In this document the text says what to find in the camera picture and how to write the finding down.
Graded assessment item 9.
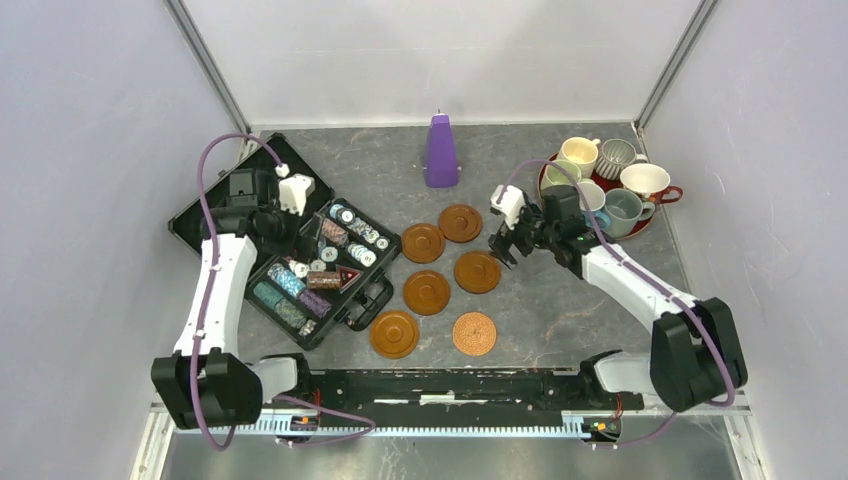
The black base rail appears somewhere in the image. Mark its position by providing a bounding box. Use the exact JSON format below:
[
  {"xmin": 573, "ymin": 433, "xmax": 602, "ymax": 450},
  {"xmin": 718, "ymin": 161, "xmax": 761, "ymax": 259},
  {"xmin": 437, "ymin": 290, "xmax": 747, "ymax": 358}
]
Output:
[{"xmin": 289, "ymin": 368, "xmax": 645, "ymax": 430}]

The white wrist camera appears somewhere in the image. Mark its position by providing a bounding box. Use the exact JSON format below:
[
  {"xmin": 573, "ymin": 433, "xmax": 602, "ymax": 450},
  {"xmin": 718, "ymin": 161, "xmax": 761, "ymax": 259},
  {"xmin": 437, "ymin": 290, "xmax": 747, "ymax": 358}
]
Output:
[
  {"xmin": 274, "ymin": 164, "xmax": 315, "ymax": 216},
  {"xmin": 490, "ymin": 184, "xmax": 526, "ymax": 230}
]

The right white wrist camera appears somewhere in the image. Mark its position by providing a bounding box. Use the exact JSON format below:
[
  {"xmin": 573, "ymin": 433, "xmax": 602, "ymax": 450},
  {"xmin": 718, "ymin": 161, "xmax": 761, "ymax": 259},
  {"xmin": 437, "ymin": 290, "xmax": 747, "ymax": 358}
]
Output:
[{"xmin": 490, "ymin": 184, "xmax": 526, "ymax": 230}]

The black poker chip case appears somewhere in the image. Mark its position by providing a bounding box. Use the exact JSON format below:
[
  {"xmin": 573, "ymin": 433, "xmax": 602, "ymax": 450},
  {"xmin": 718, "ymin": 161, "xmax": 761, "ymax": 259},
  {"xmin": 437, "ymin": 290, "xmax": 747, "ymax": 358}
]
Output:
[{"xmin": 206, "ymin": 133, "xmax": 402, "ymax": 350}]

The white red-handled mug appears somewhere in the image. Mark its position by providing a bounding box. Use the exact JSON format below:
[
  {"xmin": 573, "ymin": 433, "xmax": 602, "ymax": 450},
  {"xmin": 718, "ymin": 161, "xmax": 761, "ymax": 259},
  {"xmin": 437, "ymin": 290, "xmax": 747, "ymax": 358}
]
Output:
[{"xmin": 619, "ymin": 163, "xmax": 684, "ymax": 205}]

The grey-green mug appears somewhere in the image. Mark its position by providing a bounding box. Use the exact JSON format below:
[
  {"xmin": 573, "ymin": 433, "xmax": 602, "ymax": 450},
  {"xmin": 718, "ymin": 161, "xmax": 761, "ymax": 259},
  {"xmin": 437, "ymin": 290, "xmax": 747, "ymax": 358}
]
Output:
[{"xmin": 603, "ymin": 188, "xmax": 656, "ymax": 239}]

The orange-brown wooden coaster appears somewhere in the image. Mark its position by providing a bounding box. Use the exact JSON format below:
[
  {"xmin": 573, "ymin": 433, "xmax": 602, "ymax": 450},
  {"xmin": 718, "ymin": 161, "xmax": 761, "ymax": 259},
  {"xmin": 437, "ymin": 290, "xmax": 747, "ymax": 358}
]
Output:
[{"xmin": 369, "ymin": 310, "xmax": 420, "ymax": 359}]

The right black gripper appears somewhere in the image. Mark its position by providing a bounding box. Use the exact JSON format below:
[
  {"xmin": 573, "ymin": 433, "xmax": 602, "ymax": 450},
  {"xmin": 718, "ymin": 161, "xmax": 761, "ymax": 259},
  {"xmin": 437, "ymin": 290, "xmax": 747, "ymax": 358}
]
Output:
[{"xmin": 486, "ymin": 198, "xmax": 558, "ymax": 270}]

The purple metronome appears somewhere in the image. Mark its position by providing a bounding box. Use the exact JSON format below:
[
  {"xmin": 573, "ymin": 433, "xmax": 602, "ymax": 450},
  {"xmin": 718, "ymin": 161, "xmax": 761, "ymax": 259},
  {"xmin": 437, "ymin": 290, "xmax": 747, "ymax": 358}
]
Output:
[{"xmin": 424, "ymin": 112, "xmax": 460, "ymax": 189}]

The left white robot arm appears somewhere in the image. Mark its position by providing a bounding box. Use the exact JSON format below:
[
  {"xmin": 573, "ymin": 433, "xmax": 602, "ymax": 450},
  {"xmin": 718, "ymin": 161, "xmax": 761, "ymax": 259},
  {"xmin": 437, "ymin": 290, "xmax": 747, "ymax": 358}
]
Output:
[{"xmin": 151, "ymin": 166, "xmax": 314, "ymax": 432}]

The woven rattan coaster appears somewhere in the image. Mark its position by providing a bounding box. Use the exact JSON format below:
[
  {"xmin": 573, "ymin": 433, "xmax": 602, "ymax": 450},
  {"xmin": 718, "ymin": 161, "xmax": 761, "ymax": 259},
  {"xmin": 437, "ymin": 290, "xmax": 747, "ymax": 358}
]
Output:
[{"xmin": 452, "ymin": 312, "xmax": 497, "ymax": 356}]

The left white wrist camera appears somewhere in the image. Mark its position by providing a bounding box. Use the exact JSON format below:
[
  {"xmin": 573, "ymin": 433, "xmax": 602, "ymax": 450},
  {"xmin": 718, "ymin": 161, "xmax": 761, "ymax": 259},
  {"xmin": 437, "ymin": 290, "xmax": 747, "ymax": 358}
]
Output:
[{"xmin": 274, "ymin": 164, "xmax": 315, "ymax": 216}]

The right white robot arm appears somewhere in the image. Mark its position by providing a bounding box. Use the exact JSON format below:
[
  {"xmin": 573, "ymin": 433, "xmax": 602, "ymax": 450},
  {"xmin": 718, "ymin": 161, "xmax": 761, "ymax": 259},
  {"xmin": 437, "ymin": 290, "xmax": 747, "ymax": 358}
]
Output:
[{"xmin": 489, "ymin": 185, "xmax": 749, "ymax": 412}]

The cream yellow mug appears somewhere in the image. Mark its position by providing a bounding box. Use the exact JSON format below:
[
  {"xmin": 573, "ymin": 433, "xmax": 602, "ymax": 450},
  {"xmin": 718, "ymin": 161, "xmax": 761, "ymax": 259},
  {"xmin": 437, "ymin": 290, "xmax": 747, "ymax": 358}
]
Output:
[{"xmin": 557, "ymin": 137, "xmax": 601, "ymax": 178}]

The grey striped mug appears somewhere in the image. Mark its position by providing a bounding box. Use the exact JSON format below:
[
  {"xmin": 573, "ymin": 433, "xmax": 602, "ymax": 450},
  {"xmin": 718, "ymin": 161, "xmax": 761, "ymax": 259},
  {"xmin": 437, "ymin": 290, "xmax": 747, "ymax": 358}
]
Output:
[{"xmin": 594, "ymin": 139, "xmax": 648, "ymax": 181}]

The light green mug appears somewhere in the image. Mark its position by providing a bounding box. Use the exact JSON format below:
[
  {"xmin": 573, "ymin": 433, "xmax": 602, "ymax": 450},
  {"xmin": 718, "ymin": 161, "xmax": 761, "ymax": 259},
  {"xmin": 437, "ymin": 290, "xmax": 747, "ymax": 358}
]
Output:
[{"xmin": 539, "ymin": 159, "xmax": 582, "ymax": 192}]

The brown wooden coaster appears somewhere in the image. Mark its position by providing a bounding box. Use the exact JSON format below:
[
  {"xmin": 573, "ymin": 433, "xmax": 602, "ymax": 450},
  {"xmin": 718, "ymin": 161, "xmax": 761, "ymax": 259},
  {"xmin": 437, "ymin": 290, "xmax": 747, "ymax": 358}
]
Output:
[
  {"xmin": 438, "ymin": 204, "xmax": 483, "ymax": 243},
  {"xmin": 454, "ymin": 251, "xmax": 502, "ymax": 294},
  {"xmin": 403, "ymin": 270, "xmax": 451, "ymax": 316},
  {"xmin": 401, "ymin": 223, "xmax": 446, "ymax": 264}
]

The red round tray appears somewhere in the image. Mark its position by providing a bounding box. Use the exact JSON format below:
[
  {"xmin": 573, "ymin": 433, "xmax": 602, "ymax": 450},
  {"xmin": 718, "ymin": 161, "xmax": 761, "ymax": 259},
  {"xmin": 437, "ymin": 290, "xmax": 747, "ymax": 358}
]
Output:
[{"xmin": 580, "ymin": 173, "xmax": 658, "ymax": 239}]

